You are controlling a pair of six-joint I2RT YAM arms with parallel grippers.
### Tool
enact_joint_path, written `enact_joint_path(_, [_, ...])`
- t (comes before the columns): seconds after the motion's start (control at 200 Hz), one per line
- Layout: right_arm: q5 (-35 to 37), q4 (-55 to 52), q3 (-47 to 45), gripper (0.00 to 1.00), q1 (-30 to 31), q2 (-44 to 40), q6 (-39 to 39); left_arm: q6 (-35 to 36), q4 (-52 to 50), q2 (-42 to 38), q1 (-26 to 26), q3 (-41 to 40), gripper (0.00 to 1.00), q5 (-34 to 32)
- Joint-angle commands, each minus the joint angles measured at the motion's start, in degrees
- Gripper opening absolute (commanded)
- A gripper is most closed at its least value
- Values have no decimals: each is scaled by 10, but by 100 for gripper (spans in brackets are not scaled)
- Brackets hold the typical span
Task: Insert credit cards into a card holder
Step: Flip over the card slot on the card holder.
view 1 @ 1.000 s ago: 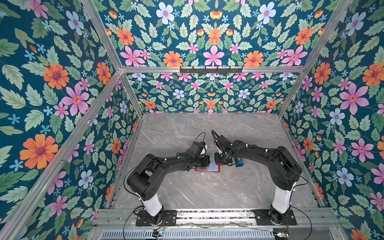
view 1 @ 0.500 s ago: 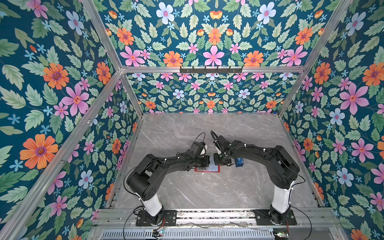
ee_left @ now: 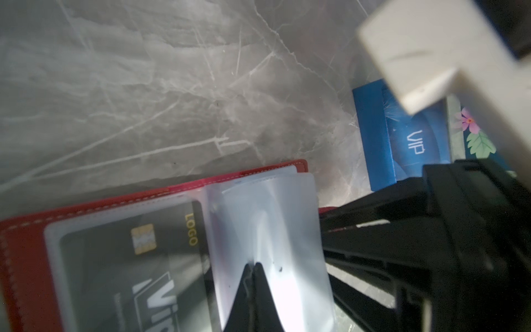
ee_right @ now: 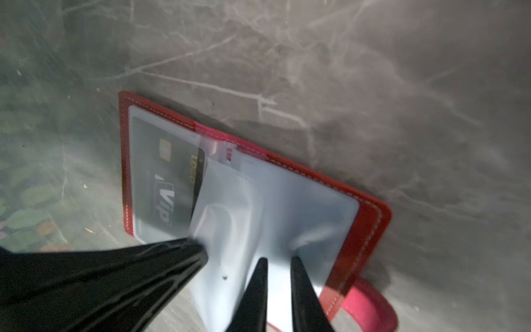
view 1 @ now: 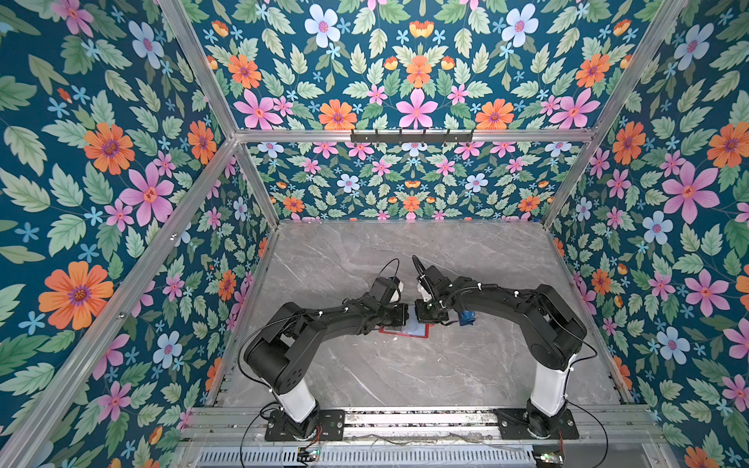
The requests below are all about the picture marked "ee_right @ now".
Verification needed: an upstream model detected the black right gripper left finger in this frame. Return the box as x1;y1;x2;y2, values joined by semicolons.
226;257;268;332

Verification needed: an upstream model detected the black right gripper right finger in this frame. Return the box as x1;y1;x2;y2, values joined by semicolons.
290;257;335;332

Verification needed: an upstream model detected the black VIP card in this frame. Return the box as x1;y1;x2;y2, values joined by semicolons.
130;117;205;243

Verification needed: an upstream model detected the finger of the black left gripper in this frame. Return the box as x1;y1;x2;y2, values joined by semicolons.
1;239;208;331

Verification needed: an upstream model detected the red leather card holder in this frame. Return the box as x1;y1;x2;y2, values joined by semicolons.
118;91;398;331

